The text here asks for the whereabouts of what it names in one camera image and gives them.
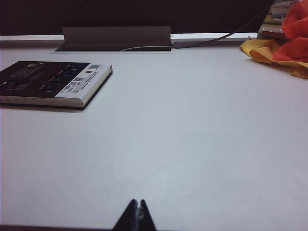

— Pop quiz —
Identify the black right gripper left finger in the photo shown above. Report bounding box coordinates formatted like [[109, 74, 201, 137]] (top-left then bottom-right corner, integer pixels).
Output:
[[112, 199, 139, 231]]

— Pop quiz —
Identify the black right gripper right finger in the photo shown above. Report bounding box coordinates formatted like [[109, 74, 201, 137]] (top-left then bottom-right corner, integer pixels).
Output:
[[139, 199, 157, 231]]

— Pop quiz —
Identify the black book with white pages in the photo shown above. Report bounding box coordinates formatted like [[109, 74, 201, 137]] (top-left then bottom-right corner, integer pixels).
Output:
[[0, 60, 113, 112]]

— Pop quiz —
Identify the yellow cloth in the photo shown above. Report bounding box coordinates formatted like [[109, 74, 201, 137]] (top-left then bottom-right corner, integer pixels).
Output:
[[240, 38, 308, 79]]

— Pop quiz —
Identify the grey desk partition screen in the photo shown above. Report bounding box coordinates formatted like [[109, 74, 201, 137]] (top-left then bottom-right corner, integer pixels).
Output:
[[0, 0, 277, 36]]

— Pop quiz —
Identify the clear plastic snack bag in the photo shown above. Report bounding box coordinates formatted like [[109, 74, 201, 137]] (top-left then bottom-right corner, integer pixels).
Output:
[[257, 0, 299, 40]]

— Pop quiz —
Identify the orange cloth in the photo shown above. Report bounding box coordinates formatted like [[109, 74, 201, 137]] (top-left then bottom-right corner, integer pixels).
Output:
[[271, 0, 308, 64]]

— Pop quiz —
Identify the grey cable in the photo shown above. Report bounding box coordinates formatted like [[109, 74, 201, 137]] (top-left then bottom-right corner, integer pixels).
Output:
[[120, 6, 274, 52]]

